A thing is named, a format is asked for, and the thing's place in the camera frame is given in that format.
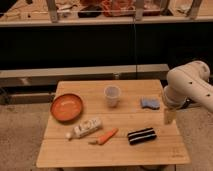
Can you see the wooden table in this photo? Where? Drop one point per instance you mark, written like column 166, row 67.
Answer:
column 168, row 148

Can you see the orange bowl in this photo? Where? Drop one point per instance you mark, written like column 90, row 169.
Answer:
column 66, row 107

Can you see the orange carrot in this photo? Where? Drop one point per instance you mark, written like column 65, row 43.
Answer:
column 105, row 137

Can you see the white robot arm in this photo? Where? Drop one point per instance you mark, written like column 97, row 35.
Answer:
column 188, row 81

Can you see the white tube bottle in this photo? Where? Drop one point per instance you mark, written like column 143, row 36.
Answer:
column 84, row 128

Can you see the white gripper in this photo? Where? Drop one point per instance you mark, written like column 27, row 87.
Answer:
column 169, row 116

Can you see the blue sponge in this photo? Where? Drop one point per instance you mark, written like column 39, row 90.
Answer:
column 150, row 103

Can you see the long wooden bench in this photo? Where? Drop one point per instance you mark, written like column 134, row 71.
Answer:
column 51, row 76

